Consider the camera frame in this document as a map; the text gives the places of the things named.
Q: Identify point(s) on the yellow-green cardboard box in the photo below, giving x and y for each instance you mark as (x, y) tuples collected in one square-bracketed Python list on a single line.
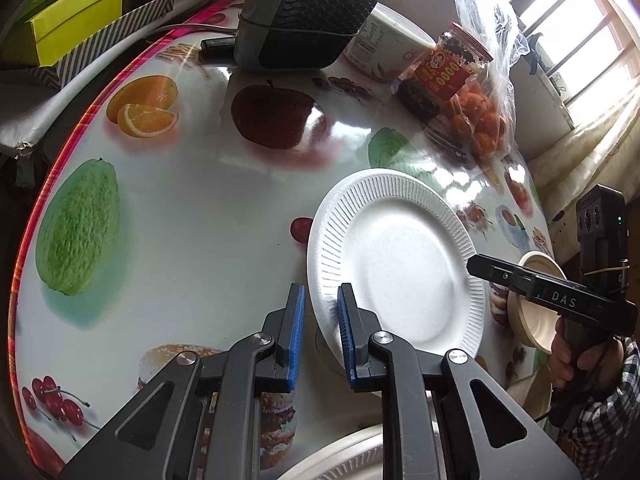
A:
[(75, 20)]

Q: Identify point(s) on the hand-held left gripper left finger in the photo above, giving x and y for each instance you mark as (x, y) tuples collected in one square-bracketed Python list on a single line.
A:
[(297, 335)]

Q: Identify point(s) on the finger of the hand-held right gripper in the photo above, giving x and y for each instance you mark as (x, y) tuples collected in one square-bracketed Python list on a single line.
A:
[(500, 272)]

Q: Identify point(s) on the clear bag of oranges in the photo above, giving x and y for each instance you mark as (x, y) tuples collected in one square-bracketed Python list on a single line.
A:
[(480, 120)]

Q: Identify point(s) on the beige paper bowl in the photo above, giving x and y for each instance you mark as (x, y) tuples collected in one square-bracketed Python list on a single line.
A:
[(525, 322)]

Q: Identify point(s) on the cream printed curtain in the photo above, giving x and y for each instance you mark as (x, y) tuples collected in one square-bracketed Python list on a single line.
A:
[(590, 160)]

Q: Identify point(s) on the grey and black space heater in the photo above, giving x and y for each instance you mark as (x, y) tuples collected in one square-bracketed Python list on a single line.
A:
[(300, 15)]

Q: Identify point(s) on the person's right hand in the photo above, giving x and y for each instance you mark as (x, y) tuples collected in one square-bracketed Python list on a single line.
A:
[(565, 355)]

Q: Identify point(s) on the grey striped box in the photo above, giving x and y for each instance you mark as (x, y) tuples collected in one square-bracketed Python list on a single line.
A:
[(100, 45)]

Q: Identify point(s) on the food print tablecloth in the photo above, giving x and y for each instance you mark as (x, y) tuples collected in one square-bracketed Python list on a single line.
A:
[(200, 210)]

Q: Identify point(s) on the white plastic tub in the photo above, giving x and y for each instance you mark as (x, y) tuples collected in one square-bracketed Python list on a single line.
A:
[(385, 45)]

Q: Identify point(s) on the glass jar with red label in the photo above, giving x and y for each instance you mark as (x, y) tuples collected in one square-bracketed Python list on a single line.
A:
[(440, 75)]

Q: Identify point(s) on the window with white frame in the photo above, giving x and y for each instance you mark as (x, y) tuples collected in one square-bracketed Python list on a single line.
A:
[(575, 25)]

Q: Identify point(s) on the black plug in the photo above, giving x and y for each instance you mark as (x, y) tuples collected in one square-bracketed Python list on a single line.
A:
[(217, 49)]

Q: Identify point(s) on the white ribbed paper plate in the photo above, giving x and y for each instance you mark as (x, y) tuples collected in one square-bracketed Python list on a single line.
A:
[(400, 260), (325, 460)]

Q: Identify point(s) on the person's right forearm plaid sleeve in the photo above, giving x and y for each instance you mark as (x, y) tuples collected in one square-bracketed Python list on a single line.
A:
[(605, 425)]

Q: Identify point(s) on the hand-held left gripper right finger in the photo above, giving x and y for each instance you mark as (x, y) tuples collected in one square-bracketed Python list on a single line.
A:
[(346, 335)]

